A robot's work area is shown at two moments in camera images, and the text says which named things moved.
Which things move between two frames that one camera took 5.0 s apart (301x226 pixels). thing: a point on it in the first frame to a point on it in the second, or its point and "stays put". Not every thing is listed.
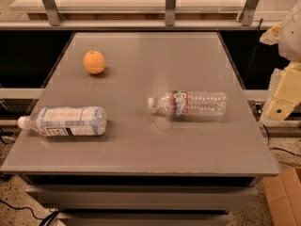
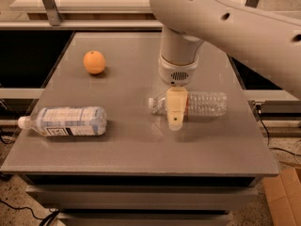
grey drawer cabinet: x=144 y=200 stays put
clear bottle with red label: x=189 y=104 stays put
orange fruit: x=94 y=61 stays put
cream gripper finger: x=284 y=92 to x=177 y=71
